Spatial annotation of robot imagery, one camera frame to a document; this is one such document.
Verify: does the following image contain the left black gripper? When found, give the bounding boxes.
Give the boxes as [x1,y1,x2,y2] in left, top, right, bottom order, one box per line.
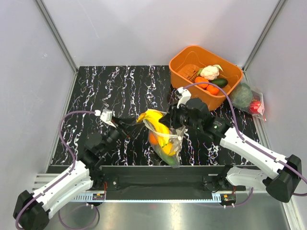
[100,116,145,155]

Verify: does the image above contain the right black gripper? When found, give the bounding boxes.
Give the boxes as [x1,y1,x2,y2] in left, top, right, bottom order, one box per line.
[159,102,201,130]

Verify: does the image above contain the yellow fake bananas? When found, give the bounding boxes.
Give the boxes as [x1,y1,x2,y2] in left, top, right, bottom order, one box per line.
[137,109,180,156]

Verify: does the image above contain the clear polka dot zip bag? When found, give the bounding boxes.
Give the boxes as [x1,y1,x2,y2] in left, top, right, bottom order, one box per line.
[137,109,186,168]

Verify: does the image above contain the green fake cucumber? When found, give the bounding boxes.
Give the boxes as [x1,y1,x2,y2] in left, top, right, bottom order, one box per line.
[165,156,178,167]

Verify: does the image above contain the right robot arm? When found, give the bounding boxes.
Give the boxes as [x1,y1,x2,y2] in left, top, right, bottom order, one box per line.
[159,98,302,203]

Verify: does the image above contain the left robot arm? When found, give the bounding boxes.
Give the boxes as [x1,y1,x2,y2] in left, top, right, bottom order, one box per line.
[13,117,144,230]

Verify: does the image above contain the white fake cauliflower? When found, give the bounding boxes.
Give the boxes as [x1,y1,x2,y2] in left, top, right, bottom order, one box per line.
[197,64,223,81]

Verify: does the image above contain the dark green fake avocado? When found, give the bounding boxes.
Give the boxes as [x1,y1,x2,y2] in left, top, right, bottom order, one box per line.
[211,78,228,88]

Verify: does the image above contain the green fake melon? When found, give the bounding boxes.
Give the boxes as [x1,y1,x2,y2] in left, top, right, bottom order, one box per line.
[230,85,253,108]

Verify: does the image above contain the red fake apple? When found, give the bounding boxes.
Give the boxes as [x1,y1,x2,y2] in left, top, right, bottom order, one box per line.
[248,101,261,114]

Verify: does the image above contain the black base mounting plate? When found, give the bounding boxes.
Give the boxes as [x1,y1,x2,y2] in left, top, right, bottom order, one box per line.
[91,165,247,201]

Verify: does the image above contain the orange plastic basket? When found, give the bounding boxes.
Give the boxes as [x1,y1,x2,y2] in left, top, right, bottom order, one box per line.
[169,46,243,111]

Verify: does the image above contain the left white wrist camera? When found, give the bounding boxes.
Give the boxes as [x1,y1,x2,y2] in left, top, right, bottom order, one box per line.
[94,109,115,127]

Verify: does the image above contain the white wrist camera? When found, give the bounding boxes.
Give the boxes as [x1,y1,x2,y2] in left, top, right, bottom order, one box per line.
[94,109,115,127]
[176,87,191,109]

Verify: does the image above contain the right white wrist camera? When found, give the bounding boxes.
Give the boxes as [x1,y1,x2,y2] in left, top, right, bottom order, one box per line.
[176,87,191,109]

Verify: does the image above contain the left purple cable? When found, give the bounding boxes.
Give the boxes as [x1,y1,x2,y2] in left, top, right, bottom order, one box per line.
[14,110,96,230]

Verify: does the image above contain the purple cable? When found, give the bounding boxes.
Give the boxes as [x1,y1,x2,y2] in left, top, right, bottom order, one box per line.
[14,110,96,230]
[179,82,307,196]

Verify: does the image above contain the slotted cable duct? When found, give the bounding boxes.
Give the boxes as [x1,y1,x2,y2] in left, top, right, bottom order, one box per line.
[71,192,222,203]

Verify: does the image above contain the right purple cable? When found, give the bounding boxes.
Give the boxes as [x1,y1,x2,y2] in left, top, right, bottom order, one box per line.
[179,82,307,196]

